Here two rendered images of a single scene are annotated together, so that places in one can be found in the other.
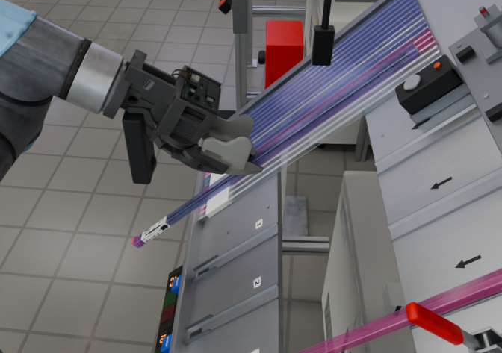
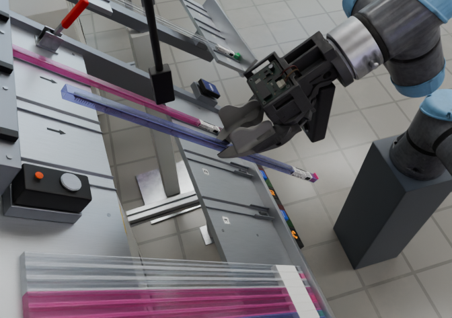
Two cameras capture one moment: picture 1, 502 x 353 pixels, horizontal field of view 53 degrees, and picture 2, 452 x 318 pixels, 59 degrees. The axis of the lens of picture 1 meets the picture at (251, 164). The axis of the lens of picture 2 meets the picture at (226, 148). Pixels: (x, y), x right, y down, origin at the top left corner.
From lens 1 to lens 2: 0.84 m
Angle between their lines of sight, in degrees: 83
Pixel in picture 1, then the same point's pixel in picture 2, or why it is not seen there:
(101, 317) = not seen: outside the picture
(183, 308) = (261, 184)
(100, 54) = (349, 27)
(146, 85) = (305, 49)
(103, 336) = not seen: outside the picture
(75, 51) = (362, 12)
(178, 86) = (282, 61)
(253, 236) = (226, 210)
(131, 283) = not seen: outside the picture
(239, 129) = (241, 136)
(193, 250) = (283, 232)
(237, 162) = (229, 121)
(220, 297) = (234, 182)
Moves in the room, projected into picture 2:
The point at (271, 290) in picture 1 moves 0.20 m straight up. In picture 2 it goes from (191, 158) to (181, 78)
